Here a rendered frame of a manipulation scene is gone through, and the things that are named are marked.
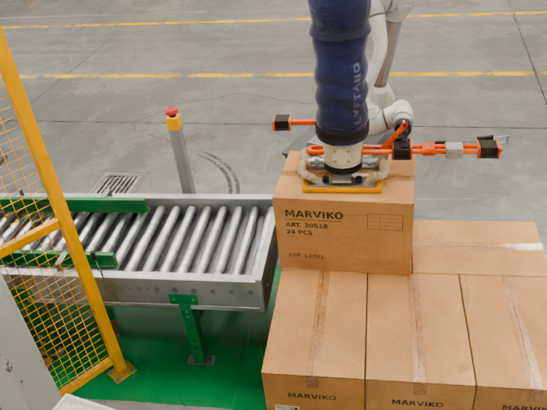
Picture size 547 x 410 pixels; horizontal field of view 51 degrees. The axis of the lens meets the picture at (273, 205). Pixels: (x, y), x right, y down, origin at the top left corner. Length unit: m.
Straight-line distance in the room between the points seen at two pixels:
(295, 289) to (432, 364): 0.68
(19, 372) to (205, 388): 1.07
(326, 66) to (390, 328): 1.08
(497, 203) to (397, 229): 1.71
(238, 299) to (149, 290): 0.43
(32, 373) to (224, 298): 0.89
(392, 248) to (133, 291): 1.22
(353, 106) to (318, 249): 0.68
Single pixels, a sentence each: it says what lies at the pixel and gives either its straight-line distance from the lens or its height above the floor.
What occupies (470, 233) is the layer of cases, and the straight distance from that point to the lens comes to 2.94.
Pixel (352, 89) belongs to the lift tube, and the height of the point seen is 1.39.
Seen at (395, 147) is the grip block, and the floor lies 1.09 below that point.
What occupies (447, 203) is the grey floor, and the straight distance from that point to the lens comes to 4.08.
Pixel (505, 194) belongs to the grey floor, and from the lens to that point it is 4.24.
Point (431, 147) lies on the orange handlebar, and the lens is 2.52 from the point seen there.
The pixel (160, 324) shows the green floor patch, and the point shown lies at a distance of 3.36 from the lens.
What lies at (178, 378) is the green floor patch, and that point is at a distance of 3.08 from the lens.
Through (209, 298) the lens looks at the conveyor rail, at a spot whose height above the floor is 0.48.
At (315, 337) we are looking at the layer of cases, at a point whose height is 0.54.
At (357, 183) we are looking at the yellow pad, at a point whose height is 0.97.
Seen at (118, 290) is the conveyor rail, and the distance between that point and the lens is 2.86.
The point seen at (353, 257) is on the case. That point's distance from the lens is 2.62.
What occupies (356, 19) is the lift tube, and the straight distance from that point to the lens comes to 2.20.
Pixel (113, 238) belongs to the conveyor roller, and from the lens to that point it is 3.14.
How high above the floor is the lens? 2.34
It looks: 35 degrees down
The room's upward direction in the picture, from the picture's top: 7 degrees counter-clockwise
